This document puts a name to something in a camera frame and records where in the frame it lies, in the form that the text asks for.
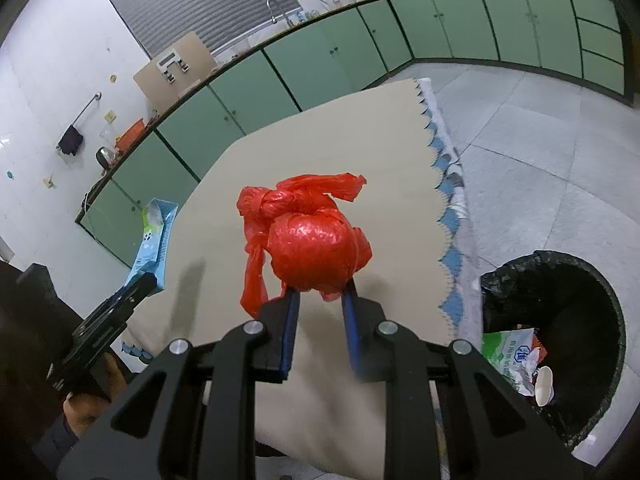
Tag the black cloth on rail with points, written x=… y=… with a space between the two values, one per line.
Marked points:
x=70 y=142

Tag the person hand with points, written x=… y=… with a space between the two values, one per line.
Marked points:
x=81 y=410

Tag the cardboard sheet on counter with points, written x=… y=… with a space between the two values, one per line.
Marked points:
x=174 y=72

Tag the red plastic bag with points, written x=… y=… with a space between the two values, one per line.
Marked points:
x=311 y=244

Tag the white cup in bin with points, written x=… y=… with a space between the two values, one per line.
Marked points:
x=544 y=391

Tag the white bag green text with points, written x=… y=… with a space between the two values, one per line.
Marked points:
x=516 y=355

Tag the green lower kitchen cabinets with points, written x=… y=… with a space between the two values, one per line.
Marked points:
x=584 y=42

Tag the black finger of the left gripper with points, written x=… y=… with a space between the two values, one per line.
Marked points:
x=109 y=319

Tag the light blue small box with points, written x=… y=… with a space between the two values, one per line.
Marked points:
x=148 y=270

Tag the orange basket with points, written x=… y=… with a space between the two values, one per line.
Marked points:
x=130 y=136

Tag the wall towel rail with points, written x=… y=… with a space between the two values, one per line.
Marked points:
x=93 y=102

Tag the black trash bin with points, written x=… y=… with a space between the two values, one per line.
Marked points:
x=578 y=319

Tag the chrome sink faucet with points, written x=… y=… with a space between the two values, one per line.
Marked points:
x=276 y=12

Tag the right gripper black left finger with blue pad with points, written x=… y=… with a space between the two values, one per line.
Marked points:
x=259 y=350

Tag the steel kettle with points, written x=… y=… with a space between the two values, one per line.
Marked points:
x=106 y=158

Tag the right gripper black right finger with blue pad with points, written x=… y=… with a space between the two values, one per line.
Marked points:
x=382 y=350

